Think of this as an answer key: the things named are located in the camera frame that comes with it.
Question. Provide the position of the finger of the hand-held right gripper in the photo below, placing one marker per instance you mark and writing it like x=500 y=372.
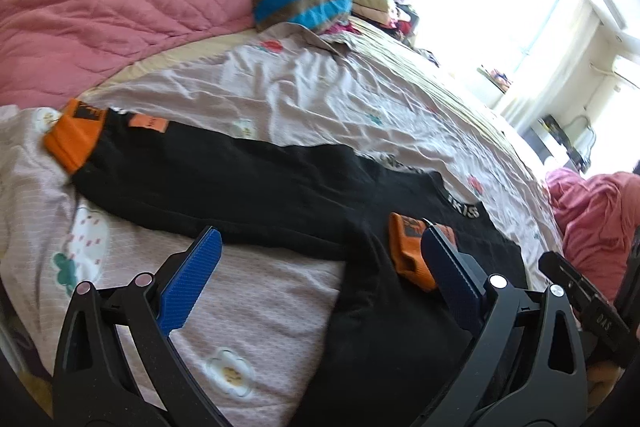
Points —
x=590 y=302

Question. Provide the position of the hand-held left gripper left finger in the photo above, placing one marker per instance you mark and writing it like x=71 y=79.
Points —
x=192 y=279

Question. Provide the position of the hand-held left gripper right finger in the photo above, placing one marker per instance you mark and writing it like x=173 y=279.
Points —
x=450 y=279

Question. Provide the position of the black sweater with orange cuffs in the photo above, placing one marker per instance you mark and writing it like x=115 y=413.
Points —
x=225 y=177

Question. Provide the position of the pink crumpled cloth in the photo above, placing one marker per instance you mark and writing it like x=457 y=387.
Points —
x=595 y=217

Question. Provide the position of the colourful windowsill clutter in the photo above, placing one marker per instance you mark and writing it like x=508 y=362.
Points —
x=495 y=79

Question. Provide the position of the beige striped bed cover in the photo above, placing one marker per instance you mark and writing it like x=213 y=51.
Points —
x=425 y=72

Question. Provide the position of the printed pale pink bed sheet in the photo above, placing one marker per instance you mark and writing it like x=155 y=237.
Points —
x=325 y=97

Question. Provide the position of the white air conditioner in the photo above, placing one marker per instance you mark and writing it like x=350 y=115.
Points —
x=627 y=74

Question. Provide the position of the white curtain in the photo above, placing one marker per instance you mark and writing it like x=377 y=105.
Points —
x=550 y=72

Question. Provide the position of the pink quilted blanket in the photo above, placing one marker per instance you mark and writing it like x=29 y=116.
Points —
x=100 y=7

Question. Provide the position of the metal frame chair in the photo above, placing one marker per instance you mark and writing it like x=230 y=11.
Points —
x=585 y=142

